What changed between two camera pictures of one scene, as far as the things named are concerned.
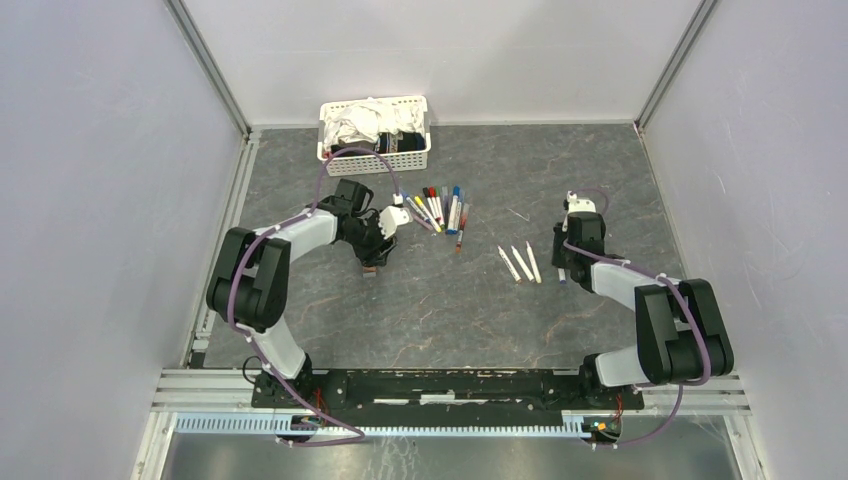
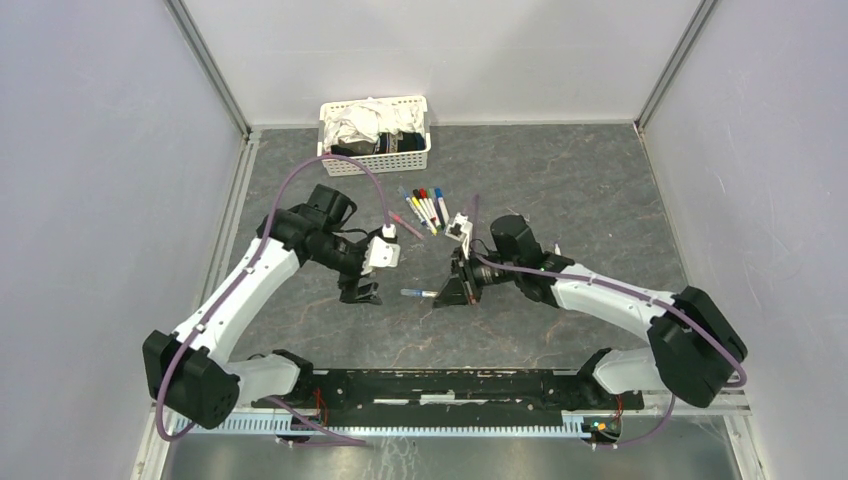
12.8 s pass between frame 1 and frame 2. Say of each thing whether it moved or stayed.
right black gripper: moved
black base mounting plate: stayed
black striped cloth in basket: stayed
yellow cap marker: stayed
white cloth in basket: stayed
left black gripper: moved
